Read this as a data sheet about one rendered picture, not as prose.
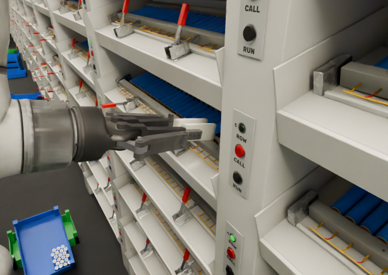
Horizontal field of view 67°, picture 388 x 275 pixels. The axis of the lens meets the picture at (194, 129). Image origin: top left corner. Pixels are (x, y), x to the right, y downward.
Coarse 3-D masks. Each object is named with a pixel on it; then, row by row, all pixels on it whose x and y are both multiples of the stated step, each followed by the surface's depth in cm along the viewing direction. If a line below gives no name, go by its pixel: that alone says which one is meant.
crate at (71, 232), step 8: (64, 216) 163; (64, 224) 163; (72, 224) 159; (8, 232) 148; (72, 232) 148; (16, 240) 153; (72, 240) 148; (16, 248) 148; (16, 256) 144; (16, 264) 136
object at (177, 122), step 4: (176, 120) 49; (180, 120) 49; (184, 120) 49; (188, 120) 50; (192, 120) 50; (196, 120) 51; (200, 120) 52; (204, 120) 52; (176, 124) 49; (180, 124) 49
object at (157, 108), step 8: (120, 80) 92; (128, 88) 86; (136, 88) 84; (128, 96) 84; (136, 96) 82; (144, 96) 79; (144, 104) 79; (152, 104) 74; (152, 112) 73; (160, 112) 70; (168, 112) 69; (200, 144) 58; (208, 144) 56; (216, 144) 55; (200, 152) 56; (208, 152) 56; (216, 152) 53; (216, 160) 53; (216, 168) 52
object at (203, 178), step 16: (112, 80) 93; (128, 80) 94; (112, 96) 89; (192, 96) 78; (128, 112) 79; (144, 112) 77; (176, 160) 58; (192, 160) 57; (208, 160) 56; (192, 176) 53; (208, 176) 52; (208, 192) 49
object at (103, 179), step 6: (90, 162) 157; (96, 162) 159; (90, 168) 156; (96, 168) 155; (102, 168) 153; (96, 174) 151; (102, 174) 150; (102, 180) 146; (108, 180) 136; (102, 186) 142; (108, 186) 137; (108, 192) 137; (108, 198) 134; (114, 210) 125
